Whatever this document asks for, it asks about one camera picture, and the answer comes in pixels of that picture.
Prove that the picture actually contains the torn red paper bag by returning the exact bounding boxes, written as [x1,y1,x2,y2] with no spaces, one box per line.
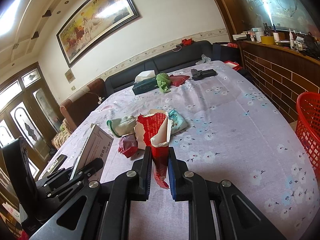
[134,109,172,189]

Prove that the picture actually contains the black phone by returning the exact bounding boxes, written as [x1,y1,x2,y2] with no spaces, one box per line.
[46,154,67,174]

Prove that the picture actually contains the long white cardboard box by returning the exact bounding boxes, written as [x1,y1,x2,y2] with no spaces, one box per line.
[70,124,113,181]

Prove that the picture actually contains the floral pink tablecloth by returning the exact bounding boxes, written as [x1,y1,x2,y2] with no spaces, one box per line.
[57,61,319,239]

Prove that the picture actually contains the red flat pouch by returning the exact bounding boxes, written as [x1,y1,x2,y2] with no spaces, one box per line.
[169,75,190,87]

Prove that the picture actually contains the black sofa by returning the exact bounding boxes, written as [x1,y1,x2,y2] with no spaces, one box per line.
[104,39,241,98]

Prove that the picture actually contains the green crumpled cloth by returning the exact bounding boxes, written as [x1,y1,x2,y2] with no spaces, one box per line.
[156,73,171,93]

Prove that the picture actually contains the black toy gun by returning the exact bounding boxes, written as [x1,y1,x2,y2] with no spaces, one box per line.
[191,69,217,81]

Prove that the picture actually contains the purple red plastic bag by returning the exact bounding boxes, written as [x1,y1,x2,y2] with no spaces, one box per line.
[118,134,138,158]

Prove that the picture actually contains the wooden glass door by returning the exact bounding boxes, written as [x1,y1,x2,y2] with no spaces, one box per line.
[1,62,63,179]

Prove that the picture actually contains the brown armchair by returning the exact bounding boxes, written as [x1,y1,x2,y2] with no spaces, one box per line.
[60,79,106,132]

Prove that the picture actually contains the teal wet wipes pack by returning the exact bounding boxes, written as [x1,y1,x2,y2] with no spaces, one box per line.
[168,109,188,135]

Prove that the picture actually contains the white green-trimmed sock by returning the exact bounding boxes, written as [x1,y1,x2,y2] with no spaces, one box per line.
[106,115,136,138]

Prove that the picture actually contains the red plastic basket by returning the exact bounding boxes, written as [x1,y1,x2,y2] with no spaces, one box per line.
[296,92,320,178]

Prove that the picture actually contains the wooden brick-pattern cabinet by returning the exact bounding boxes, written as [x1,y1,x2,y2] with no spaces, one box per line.
[238,41,319,123]

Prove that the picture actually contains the framed horse painting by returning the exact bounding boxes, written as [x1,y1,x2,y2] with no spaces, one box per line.
[56,0,139,68]

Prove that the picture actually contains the red item on sofa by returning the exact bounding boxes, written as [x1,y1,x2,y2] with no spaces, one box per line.
[180,38,194,47]

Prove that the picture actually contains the dark green tissue box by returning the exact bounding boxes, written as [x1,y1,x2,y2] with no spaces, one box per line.
[132,70,158,95]

